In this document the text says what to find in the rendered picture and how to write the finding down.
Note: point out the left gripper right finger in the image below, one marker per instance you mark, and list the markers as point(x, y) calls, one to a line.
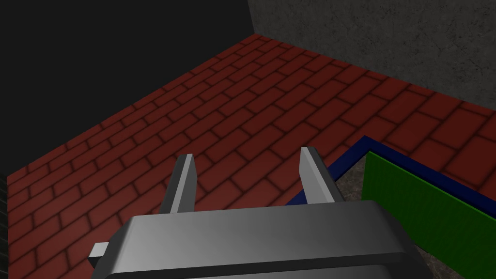
point(317, 182)

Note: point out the green door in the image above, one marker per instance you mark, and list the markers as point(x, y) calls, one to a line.
point(430, 221)

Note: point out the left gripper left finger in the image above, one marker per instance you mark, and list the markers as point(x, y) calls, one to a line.
point(182, 190)

